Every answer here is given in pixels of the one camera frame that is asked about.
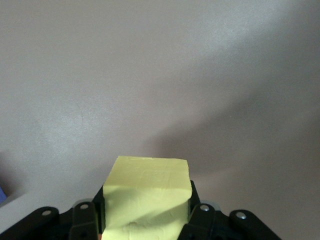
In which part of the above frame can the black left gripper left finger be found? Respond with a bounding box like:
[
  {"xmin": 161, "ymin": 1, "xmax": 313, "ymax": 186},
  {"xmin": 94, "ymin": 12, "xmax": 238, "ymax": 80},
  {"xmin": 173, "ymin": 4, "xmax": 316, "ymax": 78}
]
[{"xmin": 7, "ymin": 185, "xmax": 106, "ymax": 240}]

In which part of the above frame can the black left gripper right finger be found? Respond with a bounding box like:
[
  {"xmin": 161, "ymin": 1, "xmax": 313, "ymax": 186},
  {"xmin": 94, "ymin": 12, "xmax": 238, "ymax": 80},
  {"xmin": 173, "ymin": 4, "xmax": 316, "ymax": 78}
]
[{"xmin": 177, "ymin": 179, "xmax": 282, "ymax": 240}]

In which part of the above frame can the purple foam block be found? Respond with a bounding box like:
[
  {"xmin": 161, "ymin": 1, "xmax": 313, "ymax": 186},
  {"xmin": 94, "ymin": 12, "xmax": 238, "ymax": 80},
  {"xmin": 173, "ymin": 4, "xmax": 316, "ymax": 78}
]
[{"xmin": 0, "ymin": 186, "xmax": 8, "ymax": 207}]

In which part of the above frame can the yellow foam block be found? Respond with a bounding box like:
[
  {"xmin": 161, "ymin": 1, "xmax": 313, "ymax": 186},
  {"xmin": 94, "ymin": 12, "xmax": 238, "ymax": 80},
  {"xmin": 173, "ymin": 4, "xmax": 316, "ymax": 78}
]
[{"xmin": 101, "ymin": 155, "xmax": 193, "ymax": 240}]

